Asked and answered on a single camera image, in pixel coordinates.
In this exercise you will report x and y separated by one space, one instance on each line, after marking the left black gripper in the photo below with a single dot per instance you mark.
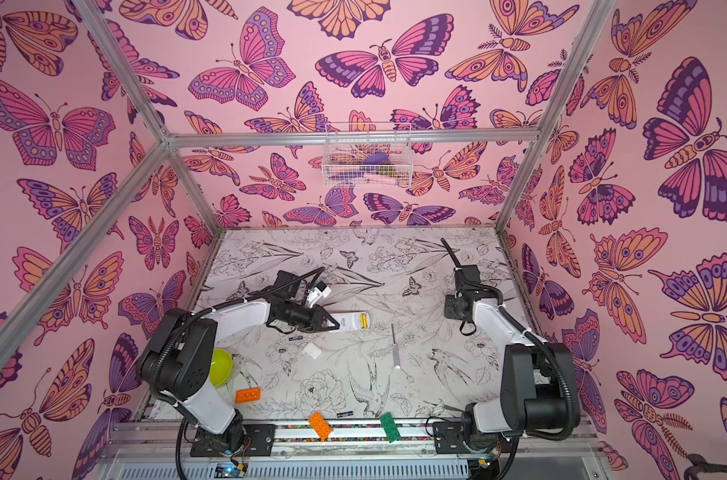
317 320

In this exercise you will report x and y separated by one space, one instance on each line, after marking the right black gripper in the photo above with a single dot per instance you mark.
454 306

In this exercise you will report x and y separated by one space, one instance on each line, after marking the white battery cover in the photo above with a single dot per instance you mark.
312 350

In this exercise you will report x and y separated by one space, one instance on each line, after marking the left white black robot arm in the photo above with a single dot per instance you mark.
176 363

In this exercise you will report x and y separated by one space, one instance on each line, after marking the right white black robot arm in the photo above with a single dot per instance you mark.
538 393

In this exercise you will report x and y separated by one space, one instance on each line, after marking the orange lego brick left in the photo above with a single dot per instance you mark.
248 395

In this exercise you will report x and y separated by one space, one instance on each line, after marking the lime green bowl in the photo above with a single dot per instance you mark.
222 366

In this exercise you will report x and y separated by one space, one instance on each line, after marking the green lego brick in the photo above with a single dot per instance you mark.
390 428

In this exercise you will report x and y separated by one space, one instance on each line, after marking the purple object in basket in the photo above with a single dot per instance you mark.
379 158

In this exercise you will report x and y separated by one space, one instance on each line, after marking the small green circuit board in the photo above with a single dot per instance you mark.
231 471

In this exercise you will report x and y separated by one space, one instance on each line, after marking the orange lego brick on rail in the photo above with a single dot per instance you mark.
320 426

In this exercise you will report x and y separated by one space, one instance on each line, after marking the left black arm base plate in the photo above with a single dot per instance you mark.
250 440

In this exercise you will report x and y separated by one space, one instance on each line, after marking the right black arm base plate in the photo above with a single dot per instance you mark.
450 437

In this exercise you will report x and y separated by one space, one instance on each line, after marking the aluminium front rail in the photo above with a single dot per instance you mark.
358 438

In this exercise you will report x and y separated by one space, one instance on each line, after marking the white wire basket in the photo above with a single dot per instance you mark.
345 151

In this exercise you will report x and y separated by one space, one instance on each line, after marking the white slotted cable duct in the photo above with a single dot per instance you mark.
344 469

